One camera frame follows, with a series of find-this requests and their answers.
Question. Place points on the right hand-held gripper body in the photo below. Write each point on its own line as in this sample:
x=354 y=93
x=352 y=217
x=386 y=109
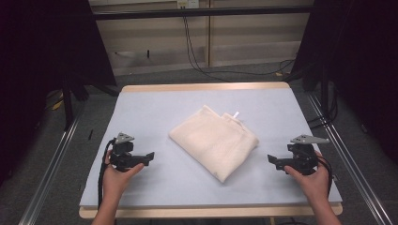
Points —
x=302 y=159

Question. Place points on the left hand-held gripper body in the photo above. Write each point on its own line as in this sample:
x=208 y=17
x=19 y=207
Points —
x=123 y=156

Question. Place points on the cream mesh laundry bag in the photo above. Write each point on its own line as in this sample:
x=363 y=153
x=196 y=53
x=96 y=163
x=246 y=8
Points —
x=212 y=142

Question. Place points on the person's left hand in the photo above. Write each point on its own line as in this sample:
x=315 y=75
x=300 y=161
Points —
x=115 y=181

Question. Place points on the person's right hand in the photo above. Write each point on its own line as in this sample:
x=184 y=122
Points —
x=313 y=186

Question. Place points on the black metal stand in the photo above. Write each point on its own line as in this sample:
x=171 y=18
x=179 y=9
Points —
x=68 y=106

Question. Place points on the yellow tape strip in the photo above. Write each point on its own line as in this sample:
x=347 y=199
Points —
x=58 y=104

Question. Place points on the light wooden table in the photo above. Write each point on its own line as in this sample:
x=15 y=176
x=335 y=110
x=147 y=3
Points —
x=203 y=86

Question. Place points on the black curtain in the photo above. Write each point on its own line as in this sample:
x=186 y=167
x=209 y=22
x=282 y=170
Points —
x=37 y=62
x=359 y=62

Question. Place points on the black horizontal bar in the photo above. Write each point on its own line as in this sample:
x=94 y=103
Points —
x=200 y=12

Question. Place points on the aluminium floor rail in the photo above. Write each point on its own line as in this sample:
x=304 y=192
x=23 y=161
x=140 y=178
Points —
x=353 y=168
x=47 y=178

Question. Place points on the white wall socket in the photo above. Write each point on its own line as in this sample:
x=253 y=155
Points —
x=187 y=3

